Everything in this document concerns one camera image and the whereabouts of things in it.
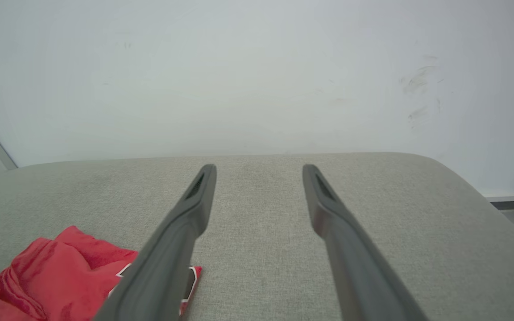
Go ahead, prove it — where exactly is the grey fabric sofa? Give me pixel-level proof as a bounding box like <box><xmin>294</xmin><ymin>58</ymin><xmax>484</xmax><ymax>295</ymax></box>
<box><xmin>0</xmin><ymin>152</ymin><xmax>514</xmax><ymax>321</ymax></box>

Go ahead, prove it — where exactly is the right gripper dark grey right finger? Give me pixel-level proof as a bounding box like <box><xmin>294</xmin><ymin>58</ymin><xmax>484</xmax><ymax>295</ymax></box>
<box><xmin>302</xmin><ymin>164</ymin><xmax>430</xmax><ymax>321</ymax></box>

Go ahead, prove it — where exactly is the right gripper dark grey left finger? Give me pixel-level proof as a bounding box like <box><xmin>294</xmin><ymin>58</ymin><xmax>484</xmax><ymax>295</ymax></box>
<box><xmin>94</xmin><ymin>164</ymin><xmax>218</xmax><ymax>321</ymax></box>

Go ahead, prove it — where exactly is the red basketball jersey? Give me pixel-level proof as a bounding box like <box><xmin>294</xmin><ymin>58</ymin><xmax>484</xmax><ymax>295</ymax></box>
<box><xmin>0</xmin><ymin>225</ymin><xmax>203</xmax><ymax>321</ymax></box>

